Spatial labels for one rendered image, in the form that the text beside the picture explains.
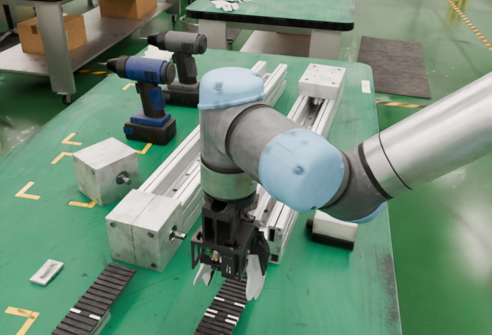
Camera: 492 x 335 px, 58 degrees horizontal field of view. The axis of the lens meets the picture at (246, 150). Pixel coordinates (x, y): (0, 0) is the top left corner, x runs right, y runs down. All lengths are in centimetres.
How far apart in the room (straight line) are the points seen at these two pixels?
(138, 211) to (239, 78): 38
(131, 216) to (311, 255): 33
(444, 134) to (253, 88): 20
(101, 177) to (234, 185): 46
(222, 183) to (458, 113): 27
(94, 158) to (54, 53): 232
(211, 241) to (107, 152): 45
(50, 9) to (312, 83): 221
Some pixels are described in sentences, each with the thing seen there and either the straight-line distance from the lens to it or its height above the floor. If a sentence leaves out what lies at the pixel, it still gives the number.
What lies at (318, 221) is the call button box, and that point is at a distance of 85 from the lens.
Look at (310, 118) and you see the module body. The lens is 120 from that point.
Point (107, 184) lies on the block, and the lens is 97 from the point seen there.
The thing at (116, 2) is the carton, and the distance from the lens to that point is 467.
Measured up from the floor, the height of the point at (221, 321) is 81.
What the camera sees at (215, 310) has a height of 80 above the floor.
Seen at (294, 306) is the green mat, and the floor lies 78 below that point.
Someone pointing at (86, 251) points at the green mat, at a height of 78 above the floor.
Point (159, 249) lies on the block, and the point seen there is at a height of 83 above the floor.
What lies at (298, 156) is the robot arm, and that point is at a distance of 41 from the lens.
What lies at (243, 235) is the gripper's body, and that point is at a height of 97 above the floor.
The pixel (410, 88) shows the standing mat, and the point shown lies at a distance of 383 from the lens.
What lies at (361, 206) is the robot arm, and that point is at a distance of 54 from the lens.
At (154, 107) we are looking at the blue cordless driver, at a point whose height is 88.
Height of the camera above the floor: 137
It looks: 31 degrees down
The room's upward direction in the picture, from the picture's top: 2 degrees clockwise
